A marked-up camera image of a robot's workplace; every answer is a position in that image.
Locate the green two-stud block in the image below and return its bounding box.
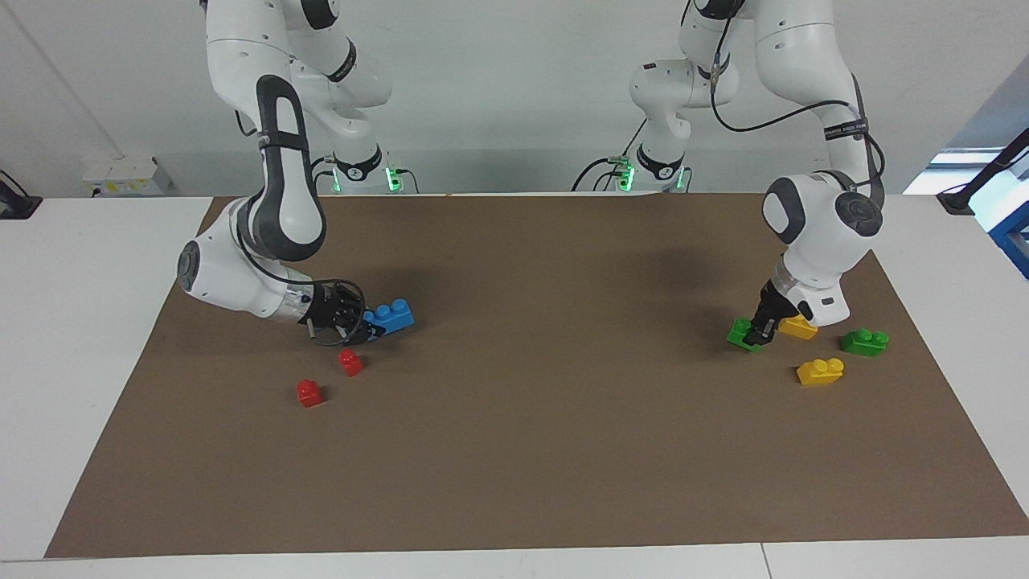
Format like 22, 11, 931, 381
839, 329, 890, 357
726, 318, 765, 352

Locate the blue three-stud block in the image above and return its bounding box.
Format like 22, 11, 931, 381
363, 298, 416, 339

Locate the brown table mat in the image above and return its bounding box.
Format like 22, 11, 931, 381
44, 193, 1029, 558

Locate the white box with labels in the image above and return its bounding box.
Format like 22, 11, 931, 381
83, 157, 171, 196

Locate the black slanted pole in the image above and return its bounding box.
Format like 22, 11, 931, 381
937, 127, 1029, 214

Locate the black table clamp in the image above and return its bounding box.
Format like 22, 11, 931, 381
0, 170, 43, 220

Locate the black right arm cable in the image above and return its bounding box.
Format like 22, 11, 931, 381
236, 217, 367, 348

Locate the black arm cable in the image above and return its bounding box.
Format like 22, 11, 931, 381
711, 14, 887, 211
236, 217, 367, 348

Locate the black right base cable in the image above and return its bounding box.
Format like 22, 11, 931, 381
303, 155, 419, 195

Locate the black base cable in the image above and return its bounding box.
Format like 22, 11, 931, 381
303, 155, 419, 195
572, 121, 649, 194

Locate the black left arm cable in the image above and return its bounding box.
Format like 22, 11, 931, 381
711, 14, 887, 211

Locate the black left base cable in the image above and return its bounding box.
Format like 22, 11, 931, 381
572, 121, 649, 194

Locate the blue frame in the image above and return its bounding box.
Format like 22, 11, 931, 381
987, 165, 1029, 281

